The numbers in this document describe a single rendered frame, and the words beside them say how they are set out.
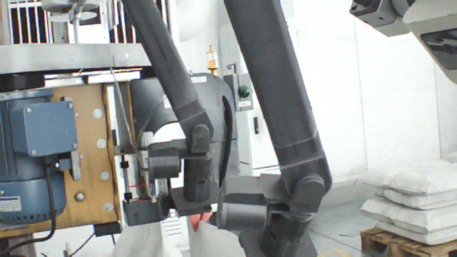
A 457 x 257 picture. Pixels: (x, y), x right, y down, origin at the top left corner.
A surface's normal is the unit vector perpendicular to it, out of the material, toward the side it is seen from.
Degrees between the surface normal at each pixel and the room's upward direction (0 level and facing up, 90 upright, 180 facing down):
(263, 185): 31
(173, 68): 104
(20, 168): 90
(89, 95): 90
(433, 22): 130
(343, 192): 90
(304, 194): 119
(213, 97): 90
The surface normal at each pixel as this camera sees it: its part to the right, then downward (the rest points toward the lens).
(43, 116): 0.70, -0.02
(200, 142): 0.20, 0.30
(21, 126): -0.73, 0.11
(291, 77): 0.11, 0.51
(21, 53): 0.53, 0.00
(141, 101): 0.33, 0.03
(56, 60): 0.85, -0.05
